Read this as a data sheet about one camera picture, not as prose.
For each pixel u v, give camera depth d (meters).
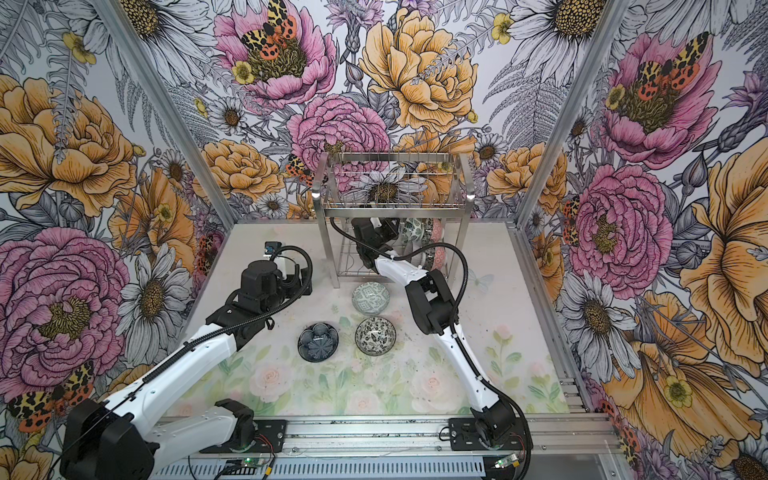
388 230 0.94
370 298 0.99
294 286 0.66
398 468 0.78
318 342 0.89
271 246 0.69
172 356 0.48
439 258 0.97
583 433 0.77
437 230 1.05
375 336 0.90
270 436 0.74
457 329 0.67
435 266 0.96
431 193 1.22
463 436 0.74
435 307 0.68
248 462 0.71
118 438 0.38
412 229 1.05
